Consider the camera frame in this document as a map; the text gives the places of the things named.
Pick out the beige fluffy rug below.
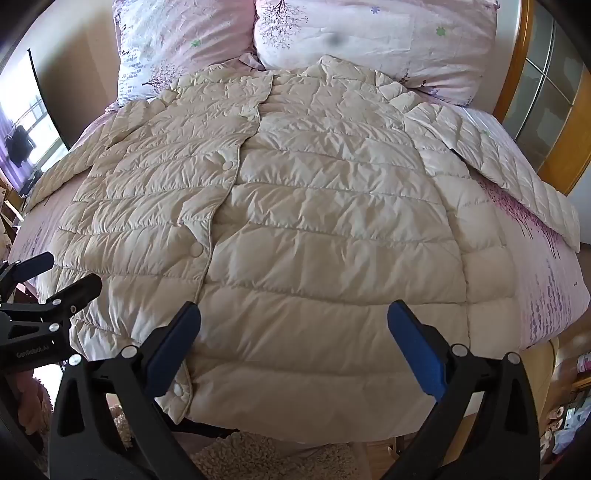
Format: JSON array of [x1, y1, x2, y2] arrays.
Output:
[[187, 429, 358, 480]]

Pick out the pink plush cloth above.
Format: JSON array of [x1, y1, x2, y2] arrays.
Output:
[[16, 374, 54, 444]]

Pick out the pink floral bed cover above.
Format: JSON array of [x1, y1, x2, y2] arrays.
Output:
[[7, 53, 589, 352]]

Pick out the cream quilted down jacket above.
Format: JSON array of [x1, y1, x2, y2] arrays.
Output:
[[23, 54, 581, 446]]

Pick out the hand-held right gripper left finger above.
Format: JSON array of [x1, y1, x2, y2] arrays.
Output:
[[47, 301, 206, 480]]

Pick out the wooden headboard shelf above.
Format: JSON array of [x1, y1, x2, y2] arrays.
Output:
[[492, 0, 591, 195]]

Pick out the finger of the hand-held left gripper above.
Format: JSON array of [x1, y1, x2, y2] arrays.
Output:
[[0, 252, 55, 303], [0, 274, 103, 330]]

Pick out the pink floral pillow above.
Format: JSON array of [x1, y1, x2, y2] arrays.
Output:
[[253, 0, 498, 108], [113, 0, 259, 108]]

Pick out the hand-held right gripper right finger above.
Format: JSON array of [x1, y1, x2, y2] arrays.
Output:
[[383, 300, 552, 480]]

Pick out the light wooden bed frame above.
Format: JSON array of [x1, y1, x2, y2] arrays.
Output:
[[519, 337, 560, 467]]

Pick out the assorted small boxes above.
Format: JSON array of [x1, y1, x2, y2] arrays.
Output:
[[551, 351, 591, 462]]

